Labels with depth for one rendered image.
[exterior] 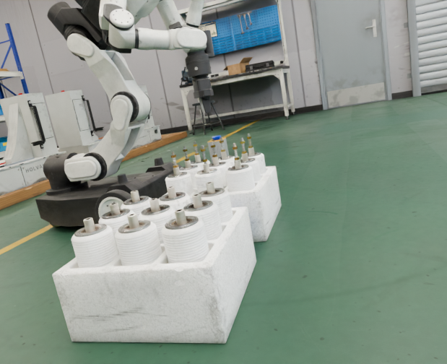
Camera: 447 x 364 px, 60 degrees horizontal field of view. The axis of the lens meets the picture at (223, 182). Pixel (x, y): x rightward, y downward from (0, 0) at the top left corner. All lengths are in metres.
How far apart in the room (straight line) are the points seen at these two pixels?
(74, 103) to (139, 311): 3.29
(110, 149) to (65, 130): 2.25
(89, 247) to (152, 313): 0.21
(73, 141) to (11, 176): 0.97
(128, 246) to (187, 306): 0.18
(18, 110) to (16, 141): 0.27
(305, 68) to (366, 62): 0.89
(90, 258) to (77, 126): 3.15
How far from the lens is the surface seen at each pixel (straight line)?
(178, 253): 0.84
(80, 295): 0.98
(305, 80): 6.42
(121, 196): 1.66
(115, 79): 1.86
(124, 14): 1.43
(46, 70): 8.55
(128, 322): 0.95
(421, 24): 6.39
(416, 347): 0.85
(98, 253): 0.95
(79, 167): 1.99
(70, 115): 4.08
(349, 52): 6.37
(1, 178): 3.27
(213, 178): 1.36
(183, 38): 1.43
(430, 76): 6.39
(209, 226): 0.94
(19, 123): 3.69
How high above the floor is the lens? 0.51
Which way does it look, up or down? 13 degrees down
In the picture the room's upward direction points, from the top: 10 degrees counter-clockwise
